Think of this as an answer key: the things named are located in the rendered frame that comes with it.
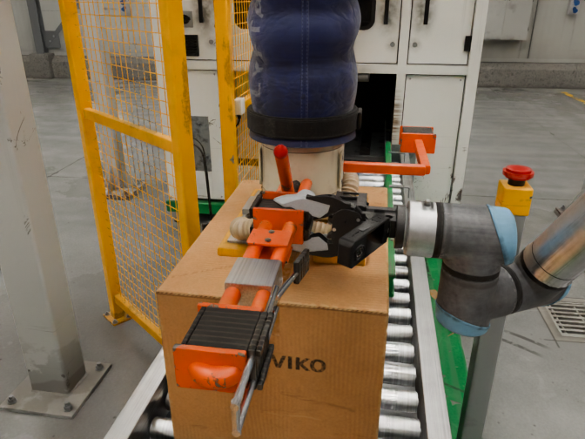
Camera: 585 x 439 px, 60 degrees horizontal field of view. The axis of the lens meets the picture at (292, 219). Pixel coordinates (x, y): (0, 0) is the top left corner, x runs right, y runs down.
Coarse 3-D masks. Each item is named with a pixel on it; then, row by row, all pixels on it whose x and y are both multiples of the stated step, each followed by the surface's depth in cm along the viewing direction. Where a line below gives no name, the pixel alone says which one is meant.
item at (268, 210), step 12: (264, 192) 88; (276, 192) 88; (288, 192) 88; (252, 204) 84; (264, 204) 86; (276, 204) 86; (252, 216) 83; (264, 216) 82; (276, 216) 81; (288, 216) 81; (300, 216) 81; (312, 216) 88; (252, 228) 84; (276, 228) 82; (300, 228) 81; (300, 240) 82
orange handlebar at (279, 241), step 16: (416, 144) 124; (288, 224) 80; (256, 240) 74; (272, 240) 74; (288, 240) 74; (256, 256) 72; (272, 256) 71; (288, 256) 75; (256, 304) 59; (192, 368) 50; (208, 368) 49; (224, 368) 49; (208, 384) 49; (224, 384) 49
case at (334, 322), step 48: (240, 192) 132; (384, 192) 132; (192, 288) 89; (288, 288) 89; (336, 288) 89; (384, 288) 89; (288, 336) 87; (336, 336) 86; (384, 336) 84; (288, 384) 91; (336, 384) 90; (192, 432) 100; (288, 432) 96; (336, 432) 94
